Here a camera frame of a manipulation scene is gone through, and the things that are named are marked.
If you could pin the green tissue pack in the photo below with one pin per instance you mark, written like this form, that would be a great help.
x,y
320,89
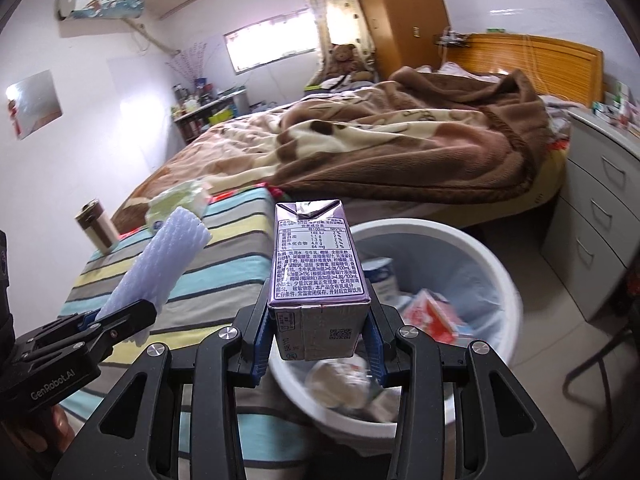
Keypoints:
x,y
190,195

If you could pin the white foam net sleeve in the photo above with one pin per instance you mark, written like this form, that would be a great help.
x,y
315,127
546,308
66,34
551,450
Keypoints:
x,y
156,271

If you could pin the left hand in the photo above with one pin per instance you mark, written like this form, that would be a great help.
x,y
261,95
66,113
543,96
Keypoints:
x,y
31,448

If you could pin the silver wall poster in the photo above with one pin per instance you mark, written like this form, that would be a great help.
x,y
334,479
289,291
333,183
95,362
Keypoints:
x,y
33,103

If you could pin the grey drawer nightstand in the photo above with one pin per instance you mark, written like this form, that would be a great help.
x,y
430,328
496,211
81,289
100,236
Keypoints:
x,y
594,235

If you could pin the teddy bear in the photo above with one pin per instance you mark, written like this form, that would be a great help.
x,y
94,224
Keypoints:
x,y
344,65

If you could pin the white air conditioner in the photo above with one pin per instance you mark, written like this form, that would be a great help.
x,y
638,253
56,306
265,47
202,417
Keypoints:
x,y
107,9

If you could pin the red strawberry milk carton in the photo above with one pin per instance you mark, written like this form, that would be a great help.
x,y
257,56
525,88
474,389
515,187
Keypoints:
x,y
435,316

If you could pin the brown fleece blanket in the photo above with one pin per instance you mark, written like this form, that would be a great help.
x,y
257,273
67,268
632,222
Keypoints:
x,y
416,137

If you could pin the brown beige travel mug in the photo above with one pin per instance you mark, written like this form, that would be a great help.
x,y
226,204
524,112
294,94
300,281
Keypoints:
x,y
98,226

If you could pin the orange wooden wardrobe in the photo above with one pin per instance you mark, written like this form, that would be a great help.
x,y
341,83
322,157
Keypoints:
x,y
404,32

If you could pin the wooden bed headboard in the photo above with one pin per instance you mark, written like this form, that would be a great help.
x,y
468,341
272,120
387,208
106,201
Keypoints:
x,y
557,67

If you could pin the striped table cloth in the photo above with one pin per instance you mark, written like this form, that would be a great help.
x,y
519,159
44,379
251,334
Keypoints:
x,y
277,439

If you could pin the white trash bin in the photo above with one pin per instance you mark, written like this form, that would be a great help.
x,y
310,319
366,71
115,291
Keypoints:
x,y
442,281

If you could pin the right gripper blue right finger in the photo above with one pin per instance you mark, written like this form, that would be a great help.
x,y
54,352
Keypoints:
x,y
378,333

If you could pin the purple milk carton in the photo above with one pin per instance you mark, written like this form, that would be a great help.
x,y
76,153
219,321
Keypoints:
x,y
318,296

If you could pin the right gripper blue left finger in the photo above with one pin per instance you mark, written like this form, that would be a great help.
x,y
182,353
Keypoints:
x,y
256,329

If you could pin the white plastic yogurt cup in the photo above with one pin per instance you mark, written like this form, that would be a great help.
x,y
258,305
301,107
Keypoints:
x,y
340,383

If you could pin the cluttered shelf desk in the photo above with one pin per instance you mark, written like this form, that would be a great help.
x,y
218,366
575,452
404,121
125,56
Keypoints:
x,y
195,113

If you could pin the floral curtain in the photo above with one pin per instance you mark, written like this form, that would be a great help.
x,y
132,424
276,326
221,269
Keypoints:
x,y
340,22

